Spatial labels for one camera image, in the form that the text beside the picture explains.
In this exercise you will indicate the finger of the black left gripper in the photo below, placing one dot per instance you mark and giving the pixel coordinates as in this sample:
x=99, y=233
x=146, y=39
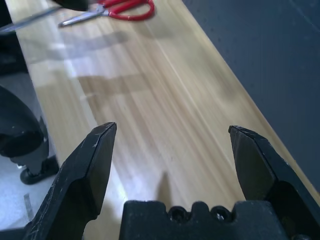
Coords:
x=72, y=4

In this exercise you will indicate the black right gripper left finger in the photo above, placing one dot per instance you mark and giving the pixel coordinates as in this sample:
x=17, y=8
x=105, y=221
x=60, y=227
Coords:
x=75, y=175

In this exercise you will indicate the silver robot left leg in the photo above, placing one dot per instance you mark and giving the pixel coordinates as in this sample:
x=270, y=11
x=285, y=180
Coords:
x=17, y=125

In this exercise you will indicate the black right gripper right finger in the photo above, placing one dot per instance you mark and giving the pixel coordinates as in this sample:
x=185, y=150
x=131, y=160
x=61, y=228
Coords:
x=272, y=172

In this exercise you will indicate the short dark floor tape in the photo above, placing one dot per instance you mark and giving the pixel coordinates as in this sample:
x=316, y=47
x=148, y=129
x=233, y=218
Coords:
x=28, y=207

